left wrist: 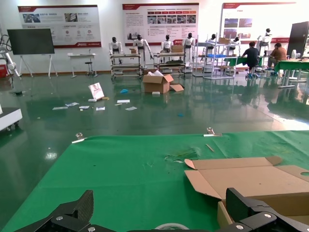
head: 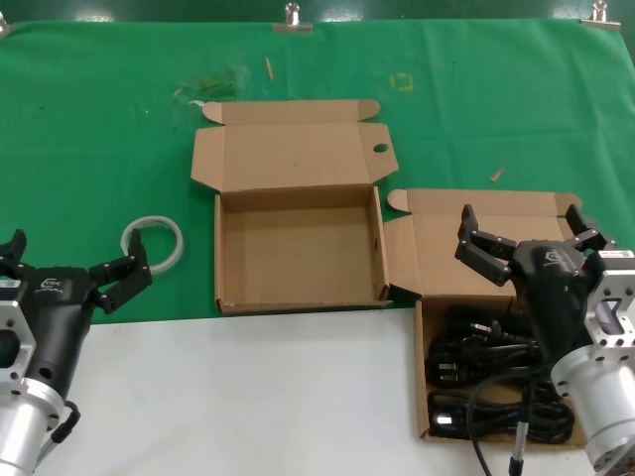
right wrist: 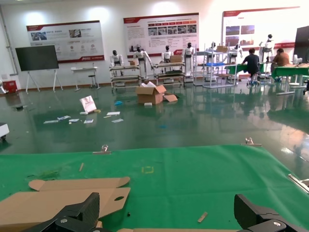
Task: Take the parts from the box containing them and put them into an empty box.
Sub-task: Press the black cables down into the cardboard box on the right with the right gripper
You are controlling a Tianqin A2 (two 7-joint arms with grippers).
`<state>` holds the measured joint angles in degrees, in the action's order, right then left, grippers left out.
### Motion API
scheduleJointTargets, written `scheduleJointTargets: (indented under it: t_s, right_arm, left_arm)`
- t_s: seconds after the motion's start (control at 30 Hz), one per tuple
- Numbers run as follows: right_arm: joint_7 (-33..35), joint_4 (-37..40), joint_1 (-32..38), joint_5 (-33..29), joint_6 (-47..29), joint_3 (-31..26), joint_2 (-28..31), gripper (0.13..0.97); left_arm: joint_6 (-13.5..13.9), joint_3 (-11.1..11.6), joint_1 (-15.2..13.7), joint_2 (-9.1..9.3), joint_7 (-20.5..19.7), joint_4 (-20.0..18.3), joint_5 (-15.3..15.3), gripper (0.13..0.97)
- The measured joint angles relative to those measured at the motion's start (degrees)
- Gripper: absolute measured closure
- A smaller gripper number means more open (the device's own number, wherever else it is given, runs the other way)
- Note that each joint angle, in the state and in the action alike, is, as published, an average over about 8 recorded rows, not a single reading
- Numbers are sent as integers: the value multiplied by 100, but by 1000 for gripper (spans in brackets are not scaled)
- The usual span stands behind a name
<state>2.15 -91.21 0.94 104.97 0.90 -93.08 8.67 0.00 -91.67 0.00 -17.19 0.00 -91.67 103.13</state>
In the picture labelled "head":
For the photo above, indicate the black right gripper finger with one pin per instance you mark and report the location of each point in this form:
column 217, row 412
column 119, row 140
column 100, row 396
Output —
column 588, row 233
column 483, row 253

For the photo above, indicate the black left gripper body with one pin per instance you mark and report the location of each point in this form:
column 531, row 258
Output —
column 54, row 307

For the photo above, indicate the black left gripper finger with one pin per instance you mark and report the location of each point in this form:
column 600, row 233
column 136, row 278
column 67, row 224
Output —
column 14, row 248
column 124, row 275

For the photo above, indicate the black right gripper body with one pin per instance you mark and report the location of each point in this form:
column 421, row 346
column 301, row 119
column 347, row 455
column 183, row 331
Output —
column 550, row 287

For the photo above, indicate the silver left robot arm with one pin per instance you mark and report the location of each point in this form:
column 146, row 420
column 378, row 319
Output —
column 22, row 426

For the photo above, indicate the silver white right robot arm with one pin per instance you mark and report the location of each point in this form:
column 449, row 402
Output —
column 595, row 396

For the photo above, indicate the clear adhesive tape roll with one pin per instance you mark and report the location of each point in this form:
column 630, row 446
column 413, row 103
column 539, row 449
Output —
column 174, row 233

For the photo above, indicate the short wooden chip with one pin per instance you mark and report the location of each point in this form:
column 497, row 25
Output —
column 498, row 174

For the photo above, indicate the green table cloth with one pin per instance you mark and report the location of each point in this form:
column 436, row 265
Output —
column 99, row 149

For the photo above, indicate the clear plastic bag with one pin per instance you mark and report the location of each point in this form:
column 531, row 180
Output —
column 213, row 84

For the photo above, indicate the silver binder clip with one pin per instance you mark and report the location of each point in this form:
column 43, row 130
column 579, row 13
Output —
column 601, row 22
column 292, row 27

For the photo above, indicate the long thin wooden stick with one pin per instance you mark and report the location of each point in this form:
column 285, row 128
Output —
column 269, row 68

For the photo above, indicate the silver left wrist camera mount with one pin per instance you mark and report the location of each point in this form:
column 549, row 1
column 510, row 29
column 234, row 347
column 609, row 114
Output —
column 12, row 347

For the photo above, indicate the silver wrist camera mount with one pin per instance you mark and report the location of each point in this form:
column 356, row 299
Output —
column 12, row 347
column 612, row 307

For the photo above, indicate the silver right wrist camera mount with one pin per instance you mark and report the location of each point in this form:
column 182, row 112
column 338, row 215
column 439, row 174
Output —
column 612, row 307

